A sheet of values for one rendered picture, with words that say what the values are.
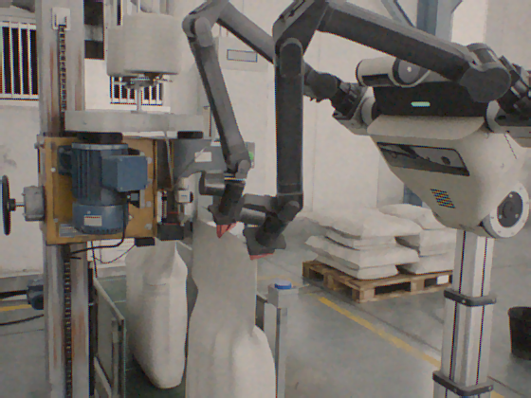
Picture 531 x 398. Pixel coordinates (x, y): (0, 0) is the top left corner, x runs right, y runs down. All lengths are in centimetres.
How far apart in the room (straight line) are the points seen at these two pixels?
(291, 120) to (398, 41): 25
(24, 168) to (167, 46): 299
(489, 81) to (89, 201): 103
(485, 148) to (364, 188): 597
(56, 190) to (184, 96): 441
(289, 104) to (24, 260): 367
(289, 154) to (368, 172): 614
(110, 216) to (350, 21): 86
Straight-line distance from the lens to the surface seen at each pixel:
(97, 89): 401
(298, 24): 101
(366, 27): 105
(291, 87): 108
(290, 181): 121
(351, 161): 712
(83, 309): 190
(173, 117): 175
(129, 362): 251
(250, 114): 570
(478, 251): 163
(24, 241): 456
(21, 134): 445
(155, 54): 159
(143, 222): 181
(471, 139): 134
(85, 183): 158
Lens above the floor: 142
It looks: 9 degrees down
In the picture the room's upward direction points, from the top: 2 degrees clockwise
